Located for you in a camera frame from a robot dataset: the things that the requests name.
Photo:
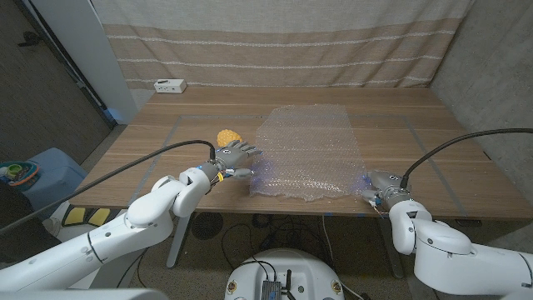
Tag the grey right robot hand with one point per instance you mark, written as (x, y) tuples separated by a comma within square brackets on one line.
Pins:
[(387, 185)]

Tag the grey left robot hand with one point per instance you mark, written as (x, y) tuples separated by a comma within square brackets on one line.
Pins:
[(231, 156)]

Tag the clear bubble wrap sheet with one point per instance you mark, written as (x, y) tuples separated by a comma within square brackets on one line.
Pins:
[(304, 154)]

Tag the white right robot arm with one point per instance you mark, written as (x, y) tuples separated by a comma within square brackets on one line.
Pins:
[(458, 258)]

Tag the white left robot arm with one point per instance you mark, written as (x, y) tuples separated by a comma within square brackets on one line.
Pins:
[(104, 246)]

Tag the bumpy orange fruit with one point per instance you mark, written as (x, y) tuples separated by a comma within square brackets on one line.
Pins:
[(227, 136)]

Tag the grey table leg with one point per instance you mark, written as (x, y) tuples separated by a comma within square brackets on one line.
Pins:
[(391, 250)]

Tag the round black floor fan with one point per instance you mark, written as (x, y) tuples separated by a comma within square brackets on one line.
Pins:
[(207, 226)]

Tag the white power strip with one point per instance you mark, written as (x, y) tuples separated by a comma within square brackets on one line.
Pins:
[(170, 86)]

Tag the white table leg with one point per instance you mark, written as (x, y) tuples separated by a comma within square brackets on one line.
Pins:
[(178, 246)]

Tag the beige striped curtain backdrop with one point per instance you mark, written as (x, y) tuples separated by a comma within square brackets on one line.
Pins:
[(270, 50)]

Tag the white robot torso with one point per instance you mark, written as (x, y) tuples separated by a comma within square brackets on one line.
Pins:
[(308, 271)]

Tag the small grey electronics box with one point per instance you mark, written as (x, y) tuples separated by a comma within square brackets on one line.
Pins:
[(271, 290)]

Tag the yellow black foot pedal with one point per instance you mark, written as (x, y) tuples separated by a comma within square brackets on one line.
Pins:
[(85, 216)]

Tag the grey white sneaker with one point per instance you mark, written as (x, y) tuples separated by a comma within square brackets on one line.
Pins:
[(52, 227)]

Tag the colourful toy bowl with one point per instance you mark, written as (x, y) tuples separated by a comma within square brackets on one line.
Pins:
[(18, 173)]

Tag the person in dark clothing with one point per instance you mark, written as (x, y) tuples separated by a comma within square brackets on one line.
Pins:
[(25, 248)]

